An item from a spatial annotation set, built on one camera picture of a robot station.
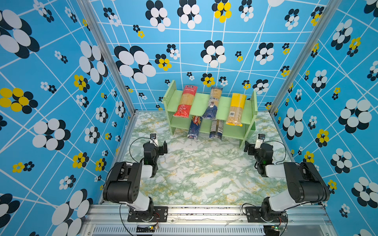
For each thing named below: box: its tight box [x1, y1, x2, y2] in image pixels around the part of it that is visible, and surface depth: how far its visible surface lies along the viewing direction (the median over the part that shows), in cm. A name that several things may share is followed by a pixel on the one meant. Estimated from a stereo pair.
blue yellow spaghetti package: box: [202, 86, 224, 120], surface depth 84 cm
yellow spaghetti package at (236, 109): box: [225, 92, 247, 127], surface depth 81 cm
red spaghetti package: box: [173, 85, 198, 119], surface depth 86 cm
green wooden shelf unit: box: [162, 80, 258, 149], surface depth 87 cm
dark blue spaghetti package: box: [187, 115, 202, 140], surface depth 91 cm
